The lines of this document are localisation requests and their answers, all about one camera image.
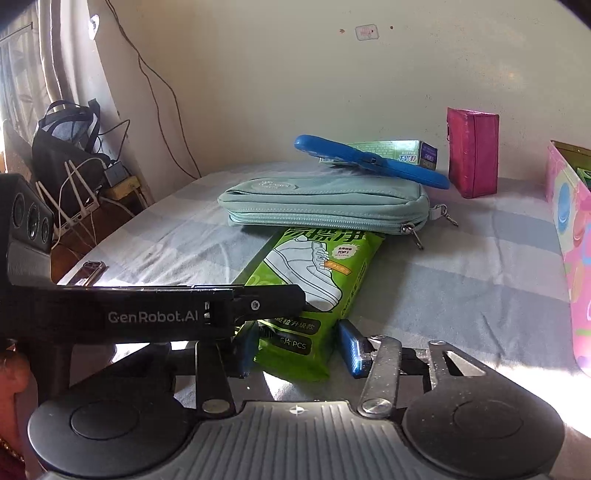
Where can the green white label packet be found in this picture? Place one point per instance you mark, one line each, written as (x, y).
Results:
(585, 177)

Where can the grey power adapter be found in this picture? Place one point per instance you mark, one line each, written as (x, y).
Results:
(115, 174)

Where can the green shoe wipes packet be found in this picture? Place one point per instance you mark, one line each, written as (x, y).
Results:
(300, 272)

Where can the person's left hand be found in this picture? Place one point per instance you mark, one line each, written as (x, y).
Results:
(14, 376)

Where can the striped bed sheet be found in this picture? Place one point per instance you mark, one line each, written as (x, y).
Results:
(461, 277)

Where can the pink tin box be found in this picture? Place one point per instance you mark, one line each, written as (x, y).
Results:
(577, 258)

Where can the magenta pouch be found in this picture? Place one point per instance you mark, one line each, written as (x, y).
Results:
(473, 152)

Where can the small wall sticker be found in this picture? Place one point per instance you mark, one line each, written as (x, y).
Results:
(367, 32)

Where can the blue hair clip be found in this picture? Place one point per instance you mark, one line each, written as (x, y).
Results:
(406, 173)

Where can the green cardboard box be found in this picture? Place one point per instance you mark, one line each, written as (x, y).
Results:
(406, 150)

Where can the yellow box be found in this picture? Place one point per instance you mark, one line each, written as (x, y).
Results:
(122, 188)

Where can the red garment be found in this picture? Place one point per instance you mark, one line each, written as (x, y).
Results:
(7, 464)

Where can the teal zipper pouch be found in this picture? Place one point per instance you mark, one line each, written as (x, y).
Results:
(323, 203)

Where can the black bag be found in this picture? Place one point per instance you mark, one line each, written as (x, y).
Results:
(60, 152)

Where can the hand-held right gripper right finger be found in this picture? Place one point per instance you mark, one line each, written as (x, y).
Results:
(353, 353)

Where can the white router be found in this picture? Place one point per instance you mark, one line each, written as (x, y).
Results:
(76, 220)

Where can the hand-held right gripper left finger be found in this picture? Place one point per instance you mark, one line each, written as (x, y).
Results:
(247, 353)

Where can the beige curtain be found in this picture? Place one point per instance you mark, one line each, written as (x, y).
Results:
(64, 55)

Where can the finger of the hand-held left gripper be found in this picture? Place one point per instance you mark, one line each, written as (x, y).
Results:
(268, 302)

